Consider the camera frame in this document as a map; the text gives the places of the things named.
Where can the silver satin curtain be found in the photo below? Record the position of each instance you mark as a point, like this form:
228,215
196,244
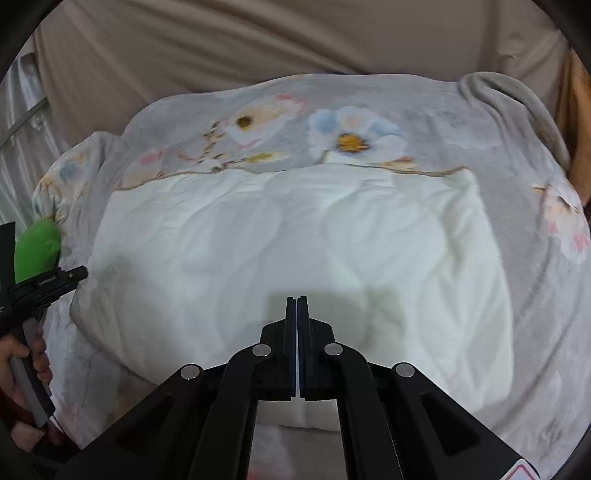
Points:
23,115

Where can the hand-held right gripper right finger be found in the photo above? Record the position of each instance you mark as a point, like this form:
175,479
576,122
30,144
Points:
364,383

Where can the beige fabric sheet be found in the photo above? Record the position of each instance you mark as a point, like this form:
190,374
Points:
277,37

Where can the orange cloth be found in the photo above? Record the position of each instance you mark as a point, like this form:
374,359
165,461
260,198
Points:
577,115

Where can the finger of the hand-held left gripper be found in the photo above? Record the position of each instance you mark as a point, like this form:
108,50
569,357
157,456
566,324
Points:
55,281

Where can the white quilted jacket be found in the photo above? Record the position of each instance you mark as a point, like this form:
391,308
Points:
277,258

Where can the person's left hand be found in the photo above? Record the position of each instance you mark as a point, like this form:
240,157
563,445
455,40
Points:
14,374

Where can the grey floral blanket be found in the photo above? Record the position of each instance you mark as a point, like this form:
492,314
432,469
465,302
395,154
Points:
369,134

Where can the green pillow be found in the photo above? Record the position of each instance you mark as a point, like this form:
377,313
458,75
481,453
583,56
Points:
37,249

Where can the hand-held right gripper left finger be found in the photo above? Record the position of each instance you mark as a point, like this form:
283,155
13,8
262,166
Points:
240,383

